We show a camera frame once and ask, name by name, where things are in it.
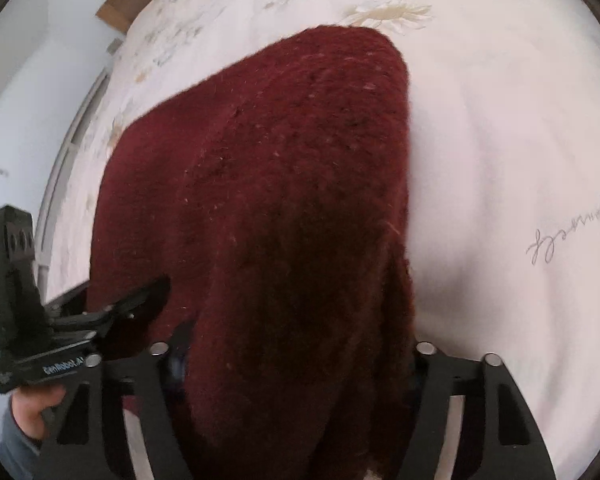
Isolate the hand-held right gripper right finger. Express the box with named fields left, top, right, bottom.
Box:
left=392, top=341, right=557, bottom=480

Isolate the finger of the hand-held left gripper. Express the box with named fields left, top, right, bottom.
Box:
left=44, top=275, right=172, bottom=345

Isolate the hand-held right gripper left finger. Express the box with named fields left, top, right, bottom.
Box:
left=42, top=320, right=197, bottom=480

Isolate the dark red knit sweater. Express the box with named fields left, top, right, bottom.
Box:
left=87, top=24, right=418, bottom=480

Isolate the person's left hand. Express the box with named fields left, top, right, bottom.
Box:
left=10, top=385, right=67, bottom=442

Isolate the white floral bed sheet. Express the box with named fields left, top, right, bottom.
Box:
left=35, top=0, right=600, bottom=480

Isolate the white bed side frame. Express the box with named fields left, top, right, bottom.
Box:
left=34, top=67, right=112, bottom=286

